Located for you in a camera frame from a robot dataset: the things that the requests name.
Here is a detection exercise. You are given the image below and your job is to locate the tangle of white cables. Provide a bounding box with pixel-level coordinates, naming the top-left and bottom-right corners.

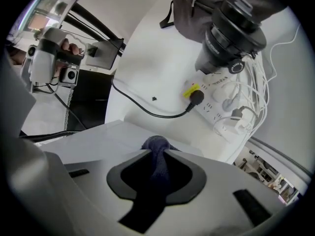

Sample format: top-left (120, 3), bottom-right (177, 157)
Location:
top-left (213, 25), bottom-right (301, 163)

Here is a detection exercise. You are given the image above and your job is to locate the dark grey power plug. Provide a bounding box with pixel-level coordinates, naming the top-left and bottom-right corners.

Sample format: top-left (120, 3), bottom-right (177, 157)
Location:
top-left (231, 108), bottom-right (248, 119)

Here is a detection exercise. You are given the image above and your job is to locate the black plug with cable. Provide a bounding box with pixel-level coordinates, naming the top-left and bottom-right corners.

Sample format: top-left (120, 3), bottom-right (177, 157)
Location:
top-left (111, 77), bottom-right (205, 119)

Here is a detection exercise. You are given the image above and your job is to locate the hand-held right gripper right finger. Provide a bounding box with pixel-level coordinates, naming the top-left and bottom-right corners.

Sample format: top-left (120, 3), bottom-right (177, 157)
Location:
top-left (147, 149), bottom-right (288, 236)

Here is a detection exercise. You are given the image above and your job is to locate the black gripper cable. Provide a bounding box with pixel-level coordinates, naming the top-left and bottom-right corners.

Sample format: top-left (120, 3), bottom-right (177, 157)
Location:
top-left (19, 130), bottom-right (83, 143)

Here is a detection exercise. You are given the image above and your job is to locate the white power strip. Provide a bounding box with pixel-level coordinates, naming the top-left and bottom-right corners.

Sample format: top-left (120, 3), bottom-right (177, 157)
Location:
top-left (183, 69), bottom-right (269, 144)

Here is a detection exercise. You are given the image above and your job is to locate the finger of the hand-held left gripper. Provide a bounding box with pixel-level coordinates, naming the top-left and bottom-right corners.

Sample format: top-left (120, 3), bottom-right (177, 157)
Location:
top-left (29, 28), bottom-right (68, 82)

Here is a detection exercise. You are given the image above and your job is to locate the black backpack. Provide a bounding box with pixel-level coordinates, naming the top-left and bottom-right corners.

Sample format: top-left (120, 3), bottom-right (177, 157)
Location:
top-left (159, 0), bottom-right (292, 42)

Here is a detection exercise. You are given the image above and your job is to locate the person's left hand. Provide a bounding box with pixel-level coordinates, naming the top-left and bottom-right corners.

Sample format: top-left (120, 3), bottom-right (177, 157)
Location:
top-left (61, 37), bottom-right (84, 57)

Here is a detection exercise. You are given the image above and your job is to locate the thin black cable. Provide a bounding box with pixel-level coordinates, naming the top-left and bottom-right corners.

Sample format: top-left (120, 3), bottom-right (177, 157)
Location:
top-left (36, 82), bottom-right (88, 131)

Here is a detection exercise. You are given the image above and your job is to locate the grey cloth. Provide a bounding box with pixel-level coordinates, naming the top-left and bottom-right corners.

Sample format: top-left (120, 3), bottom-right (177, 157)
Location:
top-left (141, 135), bottom-right (173, 196)

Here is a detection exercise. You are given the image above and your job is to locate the white charger plug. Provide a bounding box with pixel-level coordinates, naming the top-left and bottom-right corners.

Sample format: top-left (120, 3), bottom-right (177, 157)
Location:
top-left (213, 87), bottom-right (231, 102)
top-left (225, 118), bottom-right (249, 135)

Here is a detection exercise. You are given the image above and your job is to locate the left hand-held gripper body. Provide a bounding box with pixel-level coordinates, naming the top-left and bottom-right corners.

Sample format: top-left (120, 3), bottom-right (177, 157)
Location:
top-left (21, 45), bottom-right (85, 93)

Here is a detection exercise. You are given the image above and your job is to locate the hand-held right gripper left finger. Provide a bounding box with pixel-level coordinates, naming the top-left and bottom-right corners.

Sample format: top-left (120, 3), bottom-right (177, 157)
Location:
top-left (43, 148), bottom-right (153, 236)

